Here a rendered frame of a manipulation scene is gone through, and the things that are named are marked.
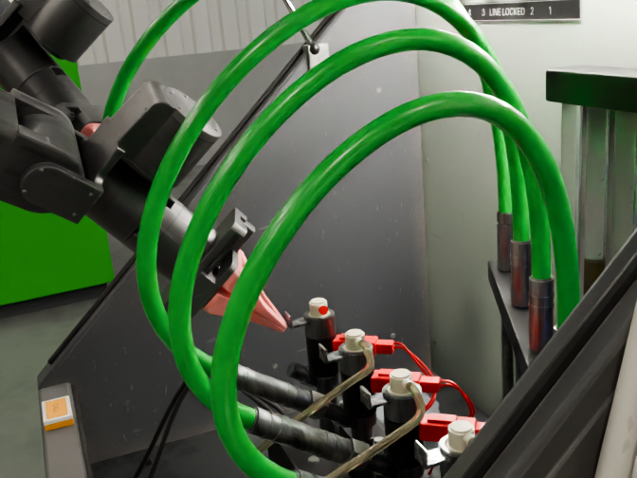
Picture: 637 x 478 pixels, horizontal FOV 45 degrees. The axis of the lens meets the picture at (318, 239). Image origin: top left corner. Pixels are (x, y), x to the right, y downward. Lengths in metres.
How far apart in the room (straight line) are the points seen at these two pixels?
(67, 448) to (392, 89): 0.58
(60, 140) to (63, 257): 3.39
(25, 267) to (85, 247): 0.30
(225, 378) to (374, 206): 0.66
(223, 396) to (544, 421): 0.16
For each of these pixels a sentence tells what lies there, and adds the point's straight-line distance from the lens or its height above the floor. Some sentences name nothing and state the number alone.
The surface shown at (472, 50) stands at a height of 1.33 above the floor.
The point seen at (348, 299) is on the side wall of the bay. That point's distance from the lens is 1.06.
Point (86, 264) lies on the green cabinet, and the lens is 4.01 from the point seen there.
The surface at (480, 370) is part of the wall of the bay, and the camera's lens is 1.04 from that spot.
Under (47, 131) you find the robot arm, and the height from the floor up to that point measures 1.29.
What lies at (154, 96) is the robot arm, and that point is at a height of 1.31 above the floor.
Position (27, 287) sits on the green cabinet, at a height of 0.14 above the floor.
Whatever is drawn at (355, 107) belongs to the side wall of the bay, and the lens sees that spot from 1.00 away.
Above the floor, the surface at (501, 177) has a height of 1.19.
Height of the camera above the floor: 1.37
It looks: 17 degrees down
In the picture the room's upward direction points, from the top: 5 degrees counter-clockwise
